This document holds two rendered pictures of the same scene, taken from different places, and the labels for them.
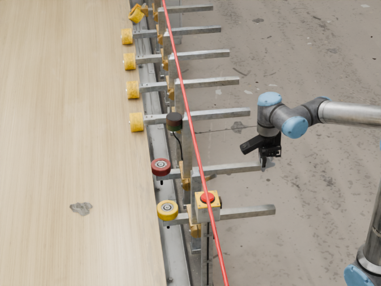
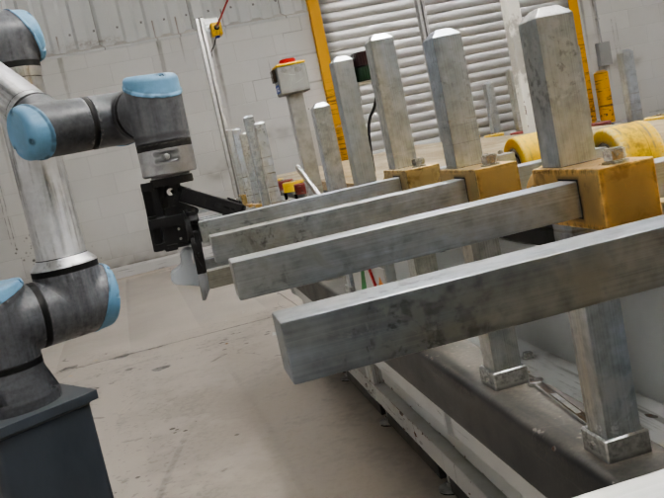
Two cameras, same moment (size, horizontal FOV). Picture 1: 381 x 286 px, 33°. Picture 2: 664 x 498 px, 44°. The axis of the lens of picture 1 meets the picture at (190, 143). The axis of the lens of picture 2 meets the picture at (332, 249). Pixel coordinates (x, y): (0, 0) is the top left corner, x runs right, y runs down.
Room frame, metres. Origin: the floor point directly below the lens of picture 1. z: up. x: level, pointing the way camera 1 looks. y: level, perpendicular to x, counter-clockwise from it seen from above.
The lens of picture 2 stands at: (3.38, -0.16, 1.04)
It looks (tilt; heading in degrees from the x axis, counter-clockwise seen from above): 8 degrees down; 177
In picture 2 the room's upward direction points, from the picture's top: 12 degrees counter-clockwise
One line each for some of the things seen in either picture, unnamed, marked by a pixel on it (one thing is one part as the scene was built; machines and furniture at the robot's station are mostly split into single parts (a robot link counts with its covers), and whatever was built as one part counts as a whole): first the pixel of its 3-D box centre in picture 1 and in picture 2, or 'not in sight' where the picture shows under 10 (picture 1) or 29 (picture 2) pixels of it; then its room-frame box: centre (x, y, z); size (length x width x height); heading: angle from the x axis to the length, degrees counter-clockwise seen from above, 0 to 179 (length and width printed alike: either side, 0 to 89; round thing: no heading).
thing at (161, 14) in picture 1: (163, 49); not in sight; (2.92, 0.14, 0.87); 0.04 x 0.04 x 0.48; 7
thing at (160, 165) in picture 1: (161, 173); not in sight; (1.96, 0.12, 0.85); 0.08 x 0.08 x 0.11
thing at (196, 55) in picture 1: (179, 56); (529, 206); (2.72, 0.05, 0.95); 0.50 x 0.04 x 0.04; 97
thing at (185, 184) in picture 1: (186, 175); not in sight; (1.95, 0.02, 0.85); 0.14 x 0.06 x 0.05; 7
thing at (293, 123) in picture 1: (290, 121); (122, 118); (1.92, -0.38, 1.14); 0.12 x 0.12 x 0.09; 33
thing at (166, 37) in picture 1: (168, 75); (588, 277); (2.67, 0.11, 0.87); 0.04 x 0.04 x 0.48; 7
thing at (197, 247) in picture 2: not in sight; (196, 247); (2.03, -0.29, 0.90); 0.05 x 0.02 x 0.09; 7
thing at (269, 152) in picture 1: (269, 142); (173, 213); (2.01, -0.32, 0.97); 0.09 x 0.08 x 0.12; 97
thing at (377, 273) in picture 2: not in sight; (370, 288); (1.90, -0.01, 0.75); 0.26 x 0.01 x 0.10; 7
